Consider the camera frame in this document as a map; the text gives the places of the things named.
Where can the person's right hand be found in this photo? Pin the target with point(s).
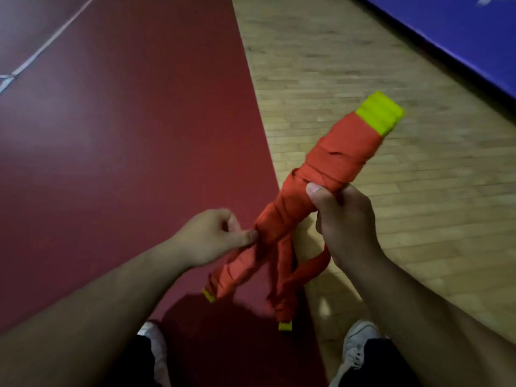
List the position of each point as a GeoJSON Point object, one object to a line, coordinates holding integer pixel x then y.
{"type": "Point", "coordinates": [350, 229]}

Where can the person's left hand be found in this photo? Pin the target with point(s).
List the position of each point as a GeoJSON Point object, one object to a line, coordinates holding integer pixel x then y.
{"type": "Point", "coordinates": [209, 237]}

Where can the person's right forearm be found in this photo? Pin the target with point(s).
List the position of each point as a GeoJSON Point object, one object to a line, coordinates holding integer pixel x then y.
{"type": "Point", "coordinates": [439, 326]}

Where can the person's left forearm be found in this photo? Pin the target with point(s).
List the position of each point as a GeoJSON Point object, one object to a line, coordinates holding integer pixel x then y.
{"type": "Point", "coordinates": [84, 322]}

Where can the white right shoe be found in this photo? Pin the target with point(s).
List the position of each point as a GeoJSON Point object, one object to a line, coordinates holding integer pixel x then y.
{"type": "Point", "coordinates": [356, 338]}

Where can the white shoe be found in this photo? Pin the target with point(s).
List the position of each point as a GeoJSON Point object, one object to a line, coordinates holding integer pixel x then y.
{"type": "Point", "coordinates": [356, 338]}
{"type": "Point", "coordinates": [157, 342]}

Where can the white left shoe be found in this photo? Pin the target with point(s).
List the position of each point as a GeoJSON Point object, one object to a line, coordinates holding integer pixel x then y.
{"type": "Point", "coordinates": [157, 342]}

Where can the black right trouser leg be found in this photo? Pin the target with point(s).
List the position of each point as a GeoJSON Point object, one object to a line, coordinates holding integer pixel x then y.
{"type": "Point", "coordinates": [383, 366]}

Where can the black trouser leg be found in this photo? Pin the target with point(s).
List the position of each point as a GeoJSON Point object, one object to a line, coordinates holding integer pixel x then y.
{"type": "Point", "coordinates": [383, 366]}
{"type": "Point", "coordinates": [133, 362]}

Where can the black left trouser leg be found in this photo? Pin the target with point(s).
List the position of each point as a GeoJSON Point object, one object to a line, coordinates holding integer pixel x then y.
{"type": "Point", "coordinates": [133, 362]}

